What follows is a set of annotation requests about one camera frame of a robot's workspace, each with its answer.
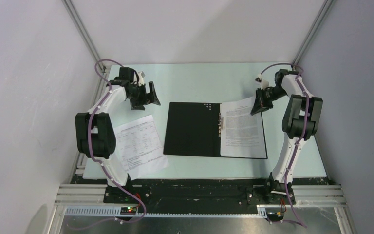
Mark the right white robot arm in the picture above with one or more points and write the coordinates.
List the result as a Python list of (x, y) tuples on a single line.
[(300, 122)]

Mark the left controller board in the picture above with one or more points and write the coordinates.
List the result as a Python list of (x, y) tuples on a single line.
[(127, 210)]

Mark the right aluminium corner post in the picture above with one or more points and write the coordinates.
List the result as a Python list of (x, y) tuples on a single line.
[(314, 29)]

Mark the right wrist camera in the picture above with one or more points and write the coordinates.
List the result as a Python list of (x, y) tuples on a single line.
[(262, 83)]

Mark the metal folder clip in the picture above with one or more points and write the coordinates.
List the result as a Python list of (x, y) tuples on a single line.
[(220, 124)]

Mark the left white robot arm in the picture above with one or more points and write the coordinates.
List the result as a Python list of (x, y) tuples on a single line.
[(94, 130)]

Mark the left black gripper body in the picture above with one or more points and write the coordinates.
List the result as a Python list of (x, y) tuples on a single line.
[(138, 98)]

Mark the aluminium corner post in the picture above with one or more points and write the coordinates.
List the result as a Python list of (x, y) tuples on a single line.
[(314, 29), (81, 28)]

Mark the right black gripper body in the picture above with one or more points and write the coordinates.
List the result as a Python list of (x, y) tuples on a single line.
[(274, 93)]

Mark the aluminium frame rail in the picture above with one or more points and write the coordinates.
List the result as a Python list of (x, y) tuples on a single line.
[(319, 208)]

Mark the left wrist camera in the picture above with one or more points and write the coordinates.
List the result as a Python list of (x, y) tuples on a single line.
[(141, 76)]

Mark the red and black folder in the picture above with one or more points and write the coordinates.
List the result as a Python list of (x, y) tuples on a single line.
[(192, 129)]

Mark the right controller board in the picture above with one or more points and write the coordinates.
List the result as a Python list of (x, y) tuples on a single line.
[(274, 217)]

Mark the white table form sheet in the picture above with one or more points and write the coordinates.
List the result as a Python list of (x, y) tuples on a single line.
[(140, 150)]

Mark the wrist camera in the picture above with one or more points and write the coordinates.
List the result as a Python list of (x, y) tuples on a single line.
[(262, 83), (141, 76)]

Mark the left aluminium corner post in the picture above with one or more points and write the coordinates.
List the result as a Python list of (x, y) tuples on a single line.
[(81, 28)]

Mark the controller board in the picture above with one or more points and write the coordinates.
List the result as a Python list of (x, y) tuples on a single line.
[(274, 217), (127, 210)]

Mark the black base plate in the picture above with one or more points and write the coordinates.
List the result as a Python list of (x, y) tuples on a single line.
[(201, 196)]

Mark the printed white paper sheet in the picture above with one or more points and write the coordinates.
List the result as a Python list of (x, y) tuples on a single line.
[(243, 134)]

